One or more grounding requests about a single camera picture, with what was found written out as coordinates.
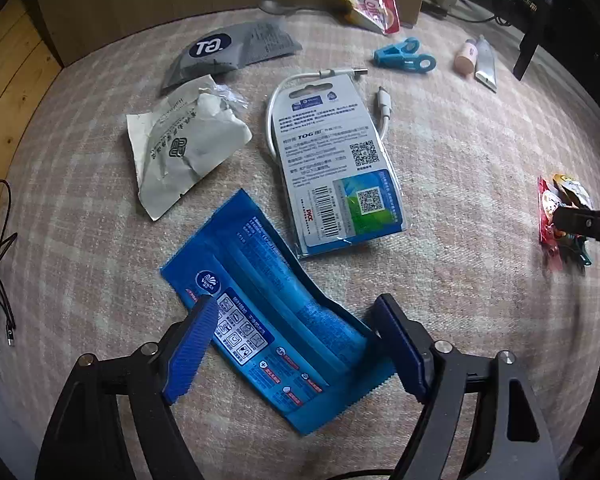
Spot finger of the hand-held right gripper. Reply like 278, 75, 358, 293
552, 207, 600, 241

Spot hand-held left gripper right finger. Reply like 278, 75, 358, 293
372, 294, 561, 480

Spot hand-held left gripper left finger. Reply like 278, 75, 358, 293
35, 295, 220, 480

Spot red snack packet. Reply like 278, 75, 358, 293
537, 175, 570, 263

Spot blue wipes packet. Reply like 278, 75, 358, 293
160, 189, 397, 436

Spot black chair leg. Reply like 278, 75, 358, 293
512, 0, 551, 81

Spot white squeeze tube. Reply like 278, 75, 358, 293
474, 35, 498, 93

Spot white and blue card package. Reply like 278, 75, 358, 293
266, 76, 408, 261

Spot crumpled white paper wrapper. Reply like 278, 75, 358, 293
126, 74, 253, 222

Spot blue plastic clip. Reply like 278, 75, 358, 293
372, 37, 437, 73

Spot red and yellow sachet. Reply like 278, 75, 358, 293
336, 0, 398, 36

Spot grey foil pouch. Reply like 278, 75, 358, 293
160, 19, 303, 95

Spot metal spoon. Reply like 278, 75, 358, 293
257, 0, 341, 18

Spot black cables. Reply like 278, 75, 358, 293
0, 180, 20, 348

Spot white charging cable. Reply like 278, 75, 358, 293
264, 66, 395, 163

